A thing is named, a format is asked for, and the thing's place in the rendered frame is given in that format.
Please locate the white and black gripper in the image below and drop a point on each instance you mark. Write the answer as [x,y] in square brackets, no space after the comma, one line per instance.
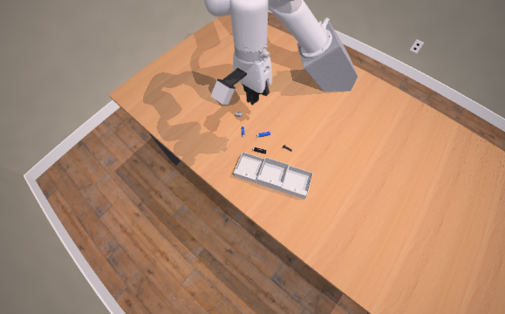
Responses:
[254,82]

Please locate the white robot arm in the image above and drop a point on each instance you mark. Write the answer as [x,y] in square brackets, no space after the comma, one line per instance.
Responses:
[250,30]

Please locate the white rack of bins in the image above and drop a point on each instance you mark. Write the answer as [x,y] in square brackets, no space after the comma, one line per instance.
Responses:
[271,174]

